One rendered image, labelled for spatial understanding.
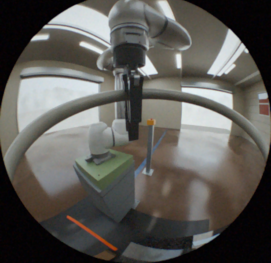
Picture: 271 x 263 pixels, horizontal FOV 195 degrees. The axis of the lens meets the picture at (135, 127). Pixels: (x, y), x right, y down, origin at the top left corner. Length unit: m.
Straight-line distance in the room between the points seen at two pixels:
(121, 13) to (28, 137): 0.27
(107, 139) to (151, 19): 0.59
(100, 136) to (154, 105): 6.04
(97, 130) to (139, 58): 0.46
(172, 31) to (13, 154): 0.39
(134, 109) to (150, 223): 1.22
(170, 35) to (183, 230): 1.50
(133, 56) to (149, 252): 0.67
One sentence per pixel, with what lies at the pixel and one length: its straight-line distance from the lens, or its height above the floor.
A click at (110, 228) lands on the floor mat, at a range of 1.24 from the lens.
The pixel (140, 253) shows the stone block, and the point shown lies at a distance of 0.56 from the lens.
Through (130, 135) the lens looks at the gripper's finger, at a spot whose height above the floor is 1.14.
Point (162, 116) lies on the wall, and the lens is 6.26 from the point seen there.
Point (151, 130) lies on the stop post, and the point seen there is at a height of 0.91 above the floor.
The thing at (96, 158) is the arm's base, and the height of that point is 0.90.
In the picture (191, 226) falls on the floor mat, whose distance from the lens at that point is 1.37.
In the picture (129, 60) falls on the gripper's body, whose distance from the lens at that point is 0.17.
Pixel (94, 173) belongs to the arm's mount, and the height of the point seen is 0.89.
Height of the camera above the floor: 1.21
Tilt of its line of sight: 12 degrees down
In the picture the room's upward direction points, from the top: straight up
